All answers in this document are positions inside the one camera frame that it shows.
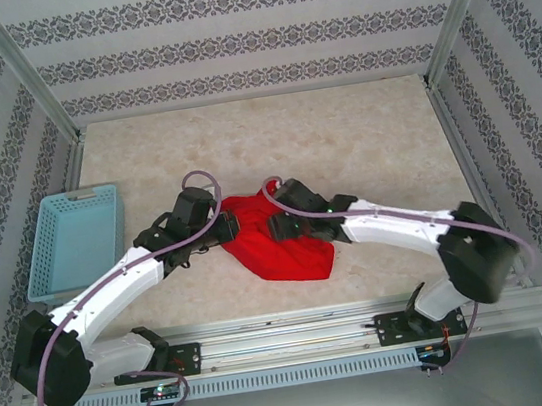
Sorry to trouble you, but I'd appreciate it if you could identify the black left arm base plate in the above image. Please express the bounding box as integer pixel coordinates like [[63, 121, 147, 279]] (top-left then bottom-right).
[[109, 341, 205, 387]]

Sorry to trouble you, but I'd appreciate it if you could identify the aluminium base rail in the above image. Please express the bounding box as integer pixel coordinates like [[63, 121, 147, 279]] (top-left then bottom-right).
[[16, 275, 542, 400]]

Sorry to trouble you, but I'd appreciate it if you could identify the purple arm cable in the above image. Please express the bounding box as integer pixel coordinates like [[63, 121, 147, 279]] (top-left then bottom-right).
[[259, 140, 542, 397], [8, 167, 253, 406]]

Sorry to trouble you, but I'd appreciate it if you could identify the aluminium frame post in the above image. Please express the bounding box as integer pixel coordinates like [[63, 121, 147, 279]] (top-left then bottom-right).
[[411, 0, 522, 90], [0, 0, 84, 151]]

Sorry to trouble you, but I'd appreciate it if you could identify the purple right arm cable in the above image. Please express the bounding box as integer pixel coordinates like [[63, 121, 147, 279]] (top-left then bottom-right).
[[259, 140, 542, 397]]

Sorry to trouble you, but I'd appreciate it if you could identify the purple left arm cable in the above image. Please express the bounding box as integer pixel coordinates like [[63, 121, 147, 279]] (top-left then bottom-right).
[[8, 167, 253, 406]]

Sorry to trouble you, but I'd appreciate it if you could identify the small green circuit board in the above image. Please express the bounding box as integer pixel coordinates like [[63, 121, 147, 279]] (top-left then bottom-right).
[[139, 382, 183, 403], [416, 342, 450, 363]]

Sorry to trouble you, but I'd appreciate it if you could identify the white slotted cable duct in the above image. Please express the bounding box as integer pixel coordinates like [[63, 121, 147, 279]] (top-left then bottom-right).
[[43, 346, 421, 406]]

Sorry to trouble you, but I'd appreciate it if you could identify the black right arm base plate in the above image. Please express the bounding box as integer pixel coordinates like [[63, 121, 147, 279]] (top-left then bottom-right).
[[372, 300, 475, 348]]

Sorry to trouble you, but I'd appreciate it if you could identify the red t-shirt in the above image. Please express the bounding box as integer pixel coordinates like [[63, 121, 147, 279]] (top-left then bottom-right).
[[213, 180, 341, 295]]

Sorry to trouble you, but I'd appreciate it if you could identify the light blue perforated plastic basket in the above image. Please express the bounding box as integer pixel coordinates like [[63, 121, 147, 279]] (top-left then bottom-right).
[[14, 182, 138, 305]]

